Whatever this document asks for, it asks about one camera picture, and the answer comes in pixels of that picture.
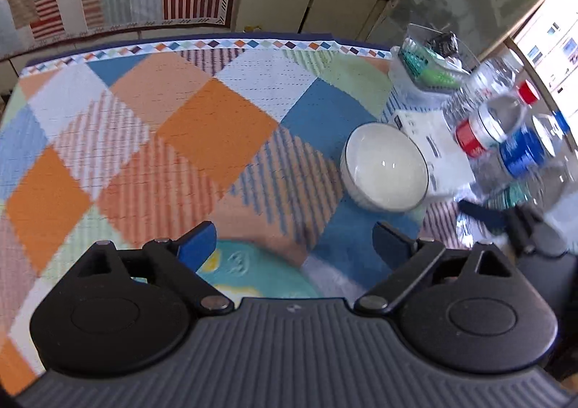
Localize colourful patchwork tablecloth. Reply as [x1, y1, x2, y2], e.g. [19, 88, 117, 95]
[0, 31, 480, 395]

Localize white tissue pack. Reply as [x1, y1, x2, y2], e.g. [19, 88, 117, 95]
[389, 111, 474, 202]

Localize cream base cabinet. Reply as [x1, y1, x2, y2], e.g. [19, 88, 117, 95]
[230, 0, 388, 40]

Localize red label water bottle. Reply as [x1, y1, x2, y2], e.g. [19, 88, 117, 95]
[442, 80, 540, 158]

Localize blue fried egg plate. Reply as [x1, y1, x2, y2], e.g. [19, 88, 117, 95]
[124, 240, 320, 305]

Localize white bowl dark rim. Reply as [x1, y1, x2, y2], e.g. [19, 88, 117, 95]
[340, 122, 429, 212]

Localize green label water bottle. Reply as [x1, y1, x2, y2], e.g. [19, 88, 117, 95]
[457, 162, 577, 245]

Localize clear basket with items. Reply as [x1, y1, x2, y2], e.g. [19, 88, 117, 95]
[389, 23, 479, 109]

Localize blue label water bottle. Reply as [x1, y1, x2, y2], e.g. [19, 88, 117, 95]
[470, 111, 570, 197]

